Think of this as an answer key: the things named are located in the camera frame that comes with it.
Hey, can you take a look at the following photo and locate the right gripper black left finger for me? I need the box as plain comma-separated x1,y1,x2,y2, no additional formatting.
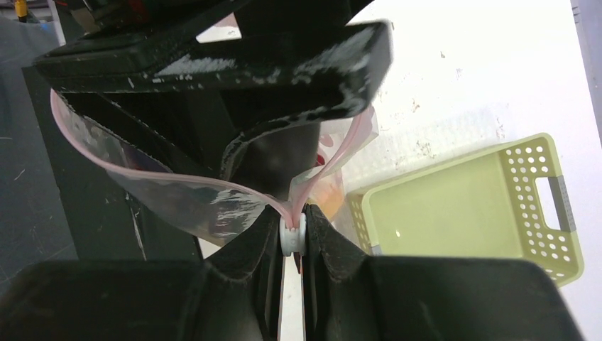
1,208,283,340

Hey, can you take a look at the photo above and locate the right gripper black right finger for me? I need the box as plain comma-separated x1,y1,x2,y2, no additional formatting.
302,205,582,340

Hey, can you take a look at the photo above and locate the white bag zipper slider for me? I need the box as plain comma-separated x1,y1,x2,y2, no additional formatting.
279,213,307,257

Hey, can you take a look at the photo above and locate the clear zip top bag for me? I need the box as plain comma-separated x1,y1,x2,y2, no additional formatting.
50,91,378,242

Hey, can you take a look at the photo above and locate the beige plastic basket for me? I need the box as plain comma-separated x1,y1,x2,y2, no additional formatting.
346,133,584,286

